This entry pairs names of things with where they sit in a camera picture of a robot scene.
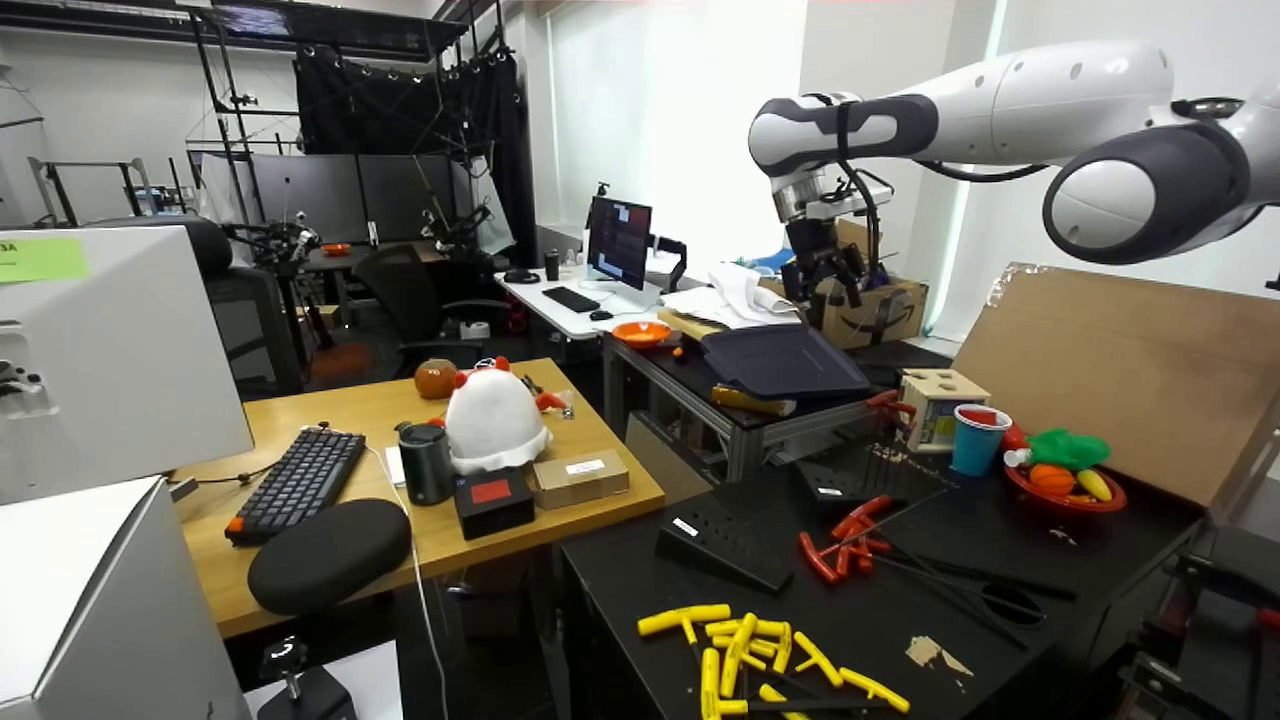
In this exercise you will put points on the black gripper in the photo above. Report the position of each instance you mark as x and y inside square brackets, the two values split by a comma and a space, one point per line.
[819, 240]

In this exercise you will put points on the black headphone stand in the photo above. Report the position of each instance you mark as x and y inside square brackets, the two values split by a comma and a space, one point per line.
[670, 260]

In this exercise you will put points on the yellow toy fruit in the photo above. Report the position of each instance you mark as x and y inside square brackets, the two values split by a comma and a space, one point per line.
[1094, 486]

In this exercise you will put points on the red bowl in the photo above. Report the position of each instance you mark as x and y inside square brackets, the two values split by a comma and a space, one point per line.
[1067, 511]

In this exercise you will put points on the black hex key stand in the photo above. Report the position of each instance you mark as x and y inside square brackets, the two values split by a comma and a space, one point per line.
[833, 480]
[727, 552]

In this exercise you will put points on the small black keyboard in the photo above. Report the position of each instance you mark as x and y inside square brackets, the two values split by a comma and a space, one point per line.
[572, 303]

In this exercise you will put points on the brown cardboard panel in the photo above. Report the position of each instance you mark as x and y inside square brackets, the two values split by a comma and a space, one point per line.
[1133, 372]

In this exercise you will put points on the yellow-brown object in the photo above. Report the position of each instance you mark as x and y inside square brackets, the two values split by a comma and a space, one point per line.
[755, 402]

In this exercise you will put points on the green sticky note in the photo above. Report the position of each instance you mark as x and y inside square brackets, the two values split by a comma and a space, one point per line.
[39, 256]

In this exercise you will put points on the small cardboard box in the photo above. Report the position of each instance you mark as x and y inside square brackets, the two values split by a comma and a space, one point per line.
[580, 478]

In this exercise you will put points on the black cylinder speaker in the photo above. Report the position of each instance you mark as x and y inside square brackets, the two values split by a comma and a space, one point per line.
[427, 463]

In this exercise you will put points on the orange round object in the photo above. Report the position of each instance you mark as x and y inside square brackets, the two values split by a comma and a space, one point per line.
[437, 378]

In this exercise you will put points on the black round cushion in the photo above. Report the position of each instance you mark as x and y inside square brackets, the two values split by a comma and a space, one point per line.
[329, 552]

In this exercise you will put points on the tan tape scrap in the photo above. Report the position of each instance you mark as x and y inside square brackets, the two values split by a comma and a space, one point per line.
[932, 652]

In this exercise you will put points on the cardboard box with smile print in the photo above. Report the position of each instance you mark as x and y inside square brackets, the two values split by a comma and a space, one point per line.
[874, 315]

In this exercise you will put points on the white dome-shaped object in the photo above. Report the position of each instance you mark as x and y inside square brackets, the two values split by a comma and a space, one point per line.
[492, 423]

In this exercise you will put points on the blue plastic cup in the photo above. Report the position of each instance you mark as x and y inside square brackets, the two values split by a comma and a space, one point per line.
[979, 450]

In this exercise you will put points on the grey metal frame cart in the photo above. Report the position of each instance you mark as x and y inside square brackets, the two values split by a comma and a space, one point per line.
[720, 428]

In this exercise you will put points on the wooden desk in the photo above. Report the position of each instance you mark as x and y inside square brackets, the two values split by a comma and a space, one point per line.
[375, 413]

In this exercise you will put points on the white computer monitor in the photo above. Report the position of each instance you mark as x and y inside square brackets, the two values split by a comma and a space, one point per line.
[123, 362]

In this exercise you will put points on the laptop with dark screen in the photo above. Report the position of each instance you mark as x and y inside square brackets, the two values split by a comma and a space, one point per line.
[620, 240]

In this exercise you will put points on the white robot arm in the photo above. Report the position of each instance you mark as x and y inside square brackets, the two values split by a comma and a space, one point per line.
[1043, 102]

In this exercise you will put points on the wooden shape sorter box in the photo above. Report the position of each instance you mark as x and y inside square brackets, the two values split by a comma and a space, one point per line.
[942, 407]

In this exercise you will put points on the white desk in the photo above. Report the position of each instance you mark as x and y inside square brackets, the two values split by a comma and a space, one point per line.
[627, 306]

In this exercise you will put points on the black curtain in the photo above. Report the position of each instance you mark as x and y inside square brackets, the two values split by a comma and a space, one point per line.
[385, 106]

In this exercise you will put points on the black knobbed stand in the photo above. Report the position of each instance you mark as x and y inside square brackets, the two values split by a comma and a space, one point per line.
[307, 684]

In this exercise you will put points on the green toy vegetable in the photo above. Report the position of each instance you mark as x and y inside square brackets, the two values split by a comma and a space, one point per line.
[1067, 450]

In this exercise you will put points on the black office chair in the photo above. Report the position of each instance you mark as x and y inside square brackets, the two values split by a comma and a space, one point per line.
[427, 303]
[233, 323]

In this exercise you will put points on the small red toy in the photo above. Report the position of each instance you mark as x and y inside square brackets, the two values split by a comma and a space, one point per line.
[1019, 444]

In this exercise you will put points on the orange toy fruit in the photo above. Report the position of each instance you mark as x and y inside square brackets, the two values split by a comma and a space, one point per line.
[1051, 480]

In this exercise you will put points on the black box with red label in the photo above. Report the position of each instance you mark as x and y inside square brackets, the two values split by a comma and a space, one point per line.
[492, 505]

